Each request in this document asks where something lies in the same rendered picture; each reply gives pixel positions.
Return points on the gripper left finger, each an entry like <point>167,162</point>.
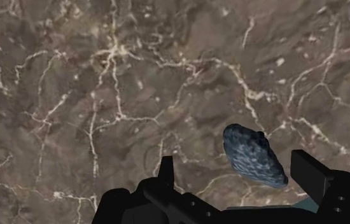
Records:
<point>166,186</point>

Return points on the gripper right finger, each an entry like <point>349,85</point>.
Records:
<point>333,189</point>

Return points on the blue speckled oval object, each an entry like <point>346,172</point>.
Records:
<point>252,156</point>

